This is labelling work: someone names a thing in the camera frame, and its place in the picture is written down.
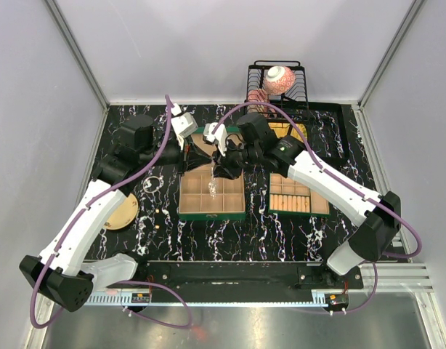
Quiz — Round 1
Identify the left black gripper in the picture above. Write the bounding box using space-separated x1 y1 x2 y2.
141 134 211 177

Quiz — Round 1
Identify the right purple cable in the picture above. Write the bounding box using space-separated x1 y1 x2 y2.
211 102 423 316

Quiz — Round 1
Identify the pink patterned cup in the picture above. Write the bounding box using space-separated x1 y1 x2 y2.
246 89 276 119

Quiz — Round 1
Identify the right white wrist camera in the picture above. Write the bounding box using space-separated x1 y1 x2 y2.
203 122 227 155

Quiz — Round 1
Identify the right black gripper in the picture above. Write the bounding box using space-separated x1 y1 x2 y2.
211 138 261 182

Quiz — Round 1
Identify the black wire dish rack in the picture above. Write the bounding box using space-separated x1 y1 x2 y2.
243 60 351 164

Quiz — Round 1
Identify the purple cable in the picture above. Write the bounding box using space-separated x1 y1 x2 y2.
28 94 193 330
211 102 423 316

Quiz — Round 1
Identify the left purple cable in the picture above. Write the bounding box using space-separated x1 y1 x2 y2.
28 94 193 330

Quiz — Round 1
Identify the silver chain necklace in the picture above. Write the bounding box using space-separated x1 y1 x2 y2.
206 163 219 200

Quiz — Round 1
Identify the small green jewelry tray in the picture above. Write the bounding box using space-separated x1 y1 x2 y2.
269 173 330 217

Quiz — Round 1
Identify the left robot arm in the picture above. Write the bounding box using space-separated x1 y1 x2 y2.
19 113 210 312

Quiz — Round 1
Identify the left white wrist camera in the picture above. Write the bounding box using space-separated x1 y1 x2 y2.
171 103 198 151

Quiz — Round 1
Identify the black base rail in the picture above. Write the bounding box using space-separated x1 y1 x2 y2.
134 261 364 291

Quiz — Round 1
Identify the silver pearl bracelet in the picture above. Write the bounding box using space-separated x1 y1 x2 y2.
142 175 163 193

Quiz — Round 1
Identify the round wooden lid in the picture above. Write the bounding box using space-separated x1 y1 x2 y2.
104 193 139 230

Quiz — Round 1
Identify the large green jewelry box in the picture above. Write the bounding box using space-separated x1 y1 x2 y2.
178 127 246 221

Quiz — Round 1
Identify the red patterned bowl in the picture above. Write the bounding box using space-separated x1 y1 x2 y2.
264 65 296 95

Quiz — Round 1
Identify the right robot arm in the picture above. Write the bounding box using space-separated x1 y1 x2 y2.
203 113 400 289

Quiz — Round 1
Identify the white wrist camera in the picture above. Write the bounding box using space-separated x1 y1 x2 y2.
171 103 198 151
203 122 227 155

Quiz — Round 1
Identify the yellow bamboo mat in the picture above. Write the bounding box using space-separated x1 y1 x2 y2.
268 120 307 144

